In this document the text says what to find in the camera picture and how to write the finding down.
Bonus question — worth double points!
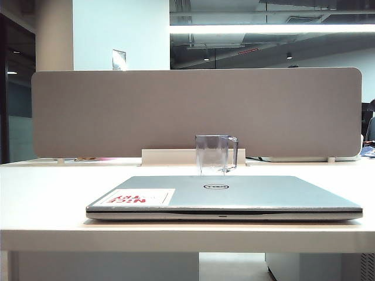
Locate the clear plastic water cup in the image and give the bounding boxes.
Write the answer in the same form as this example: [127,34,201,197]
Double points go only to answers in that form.
[195,133,240,177]

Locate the silver Dell laptop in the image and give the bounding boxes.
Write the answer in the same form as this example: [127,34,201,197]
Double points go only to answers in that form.
[86,175,364,221]

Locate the grey fabric desk divider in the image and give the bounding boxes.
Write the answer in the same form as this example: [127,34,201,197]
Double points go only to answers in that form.
[31,67,364,159]

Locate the white red-lettered sticker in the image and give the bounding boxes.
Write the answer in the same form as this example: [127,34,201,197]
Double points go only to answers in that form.
[98,189,176,205]

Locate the pink and orange items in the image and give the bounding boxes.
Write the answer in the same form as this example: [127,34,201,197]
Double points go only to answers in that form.
[74,157,118,162]

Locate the paper notice on pillar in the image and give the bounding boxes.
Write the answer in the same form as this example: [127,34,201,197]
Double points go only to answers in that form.
[112,49,127,71]

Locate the long linear ceiling light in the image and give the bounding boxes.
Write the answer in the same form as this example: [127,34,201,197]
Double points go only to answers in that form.
[169,23,375,35]

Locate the person in dark top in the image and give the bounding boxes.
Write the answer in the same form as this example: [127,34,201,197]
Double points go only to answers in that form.
[366,99,375,146]

